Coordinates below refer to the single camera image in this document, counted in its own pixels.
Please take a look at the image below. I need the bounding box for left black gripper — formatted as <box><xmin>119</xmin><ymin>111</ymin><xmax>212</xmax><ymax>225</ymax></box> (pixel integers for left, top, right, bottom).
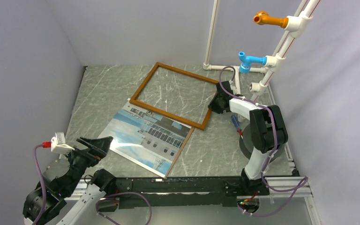
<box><xmin>63</xmin><ymin>135</ymin><xmax>113</xmax><ymax>195</ymax></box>

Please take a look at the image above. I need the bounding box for red blue screwdriver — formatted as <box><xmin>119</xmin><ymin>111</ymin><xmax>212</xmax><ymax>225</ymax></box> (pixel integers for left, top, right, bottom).
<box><xmin>231</xmin><ymin>115</ymin><xmax>243</xmax><ymax>139</ymax></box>

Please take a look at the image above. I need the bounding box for building photo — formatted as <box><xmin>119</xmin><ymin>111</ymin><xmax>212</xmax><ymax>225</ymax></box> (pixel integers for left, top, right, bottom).
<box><xmin>99</xmin><ymin>99</ymin><xmax>194</xmax><ymax>178</ymax></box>

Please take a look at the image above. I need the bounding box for wooden picture frame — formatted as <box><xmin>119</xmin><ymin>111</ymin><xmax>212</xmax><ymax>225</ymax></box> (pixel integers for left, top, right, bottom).
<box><xmin>129</xmin><ymin>62</ymin><xmax>218</xmax><ymax>130</ymax></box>

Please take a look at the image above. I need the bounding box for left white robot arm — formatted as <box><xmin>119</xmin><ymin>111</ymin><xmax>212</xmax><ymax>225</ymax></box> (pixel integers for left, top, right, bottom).
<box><xmin>22</xmin><ymin>132</ymin><xmax>117</xmax><ymax>225</ymax></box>

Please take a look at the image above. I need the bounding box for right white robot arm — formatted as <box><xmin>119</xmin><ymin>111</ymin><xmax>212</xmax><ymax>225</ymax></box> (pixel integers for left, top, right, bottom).
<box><xmin>208</xmin><ymin>81</ymin><xmax>288</xmax><ymax>195</ymax></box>

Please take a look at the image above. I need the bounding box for blue pipe fitting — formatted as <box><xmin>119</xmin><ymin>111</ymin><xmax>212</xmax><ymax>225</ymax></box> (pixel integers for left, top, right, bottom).
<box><xmin>238</xmin><ymin>52</ymin><xmax>267</xmax><ymax>74</ymax></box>

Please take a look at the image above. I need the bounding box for black round disc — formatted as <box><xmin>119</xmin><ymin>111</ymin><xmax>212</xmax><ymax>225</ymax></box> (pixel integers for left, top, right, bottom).
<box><xmin>239</xmin><ymin>125</ymin><xmax>285</xmax><ymax>162</ymax></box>

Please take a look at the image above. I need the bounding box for orange pipe fitting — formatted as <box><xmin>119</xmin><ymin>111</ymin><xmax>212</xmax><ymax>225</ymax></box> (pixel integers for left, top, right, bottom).
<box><xmin>253</xmin><ymin>11</ymin><xmax>289</xmax><ymax>28</ymax></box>

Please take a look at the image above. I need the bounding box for white PVC pipe stand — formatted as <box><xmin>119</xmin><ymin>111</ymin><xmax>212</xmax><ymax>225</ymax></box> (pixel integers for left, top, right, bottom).
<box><xmin>202</xmin><ymin>0</ymin><xmax>320</xmax><ymax>100</ymax></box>

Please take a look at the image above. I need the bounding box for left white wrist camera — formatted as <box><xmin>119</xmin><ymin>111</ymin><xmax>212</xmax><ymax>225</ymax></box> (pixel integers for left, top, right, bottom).
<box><xmin>42</xmin><ymin>132</ymin><xmax>75</xmax><ymax>155</ymax></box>

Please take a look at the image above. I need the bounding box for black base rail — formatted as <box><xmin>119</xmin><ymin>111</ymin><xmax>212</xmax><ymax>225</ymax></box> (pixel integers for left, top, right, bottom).
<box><xmin>85</xmin><ymin>175</ymin><xmax>270</xmax><ymax>209</ymax></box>

